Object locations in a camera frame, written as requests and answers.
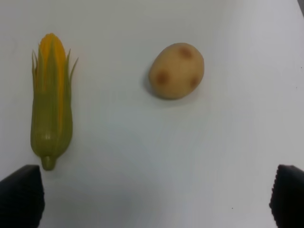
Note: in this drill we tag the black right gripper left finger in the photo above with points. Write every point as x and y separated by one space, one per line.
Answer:
22 198

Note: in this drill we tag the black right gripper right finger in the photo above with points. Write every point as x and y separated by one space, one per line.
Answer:
287 199

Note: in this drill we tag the toy corn cob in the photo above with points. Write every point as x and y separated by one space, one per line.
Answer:
52 121

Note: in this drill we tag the toy potato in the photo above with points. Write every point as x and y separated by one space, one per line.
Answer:
177 71

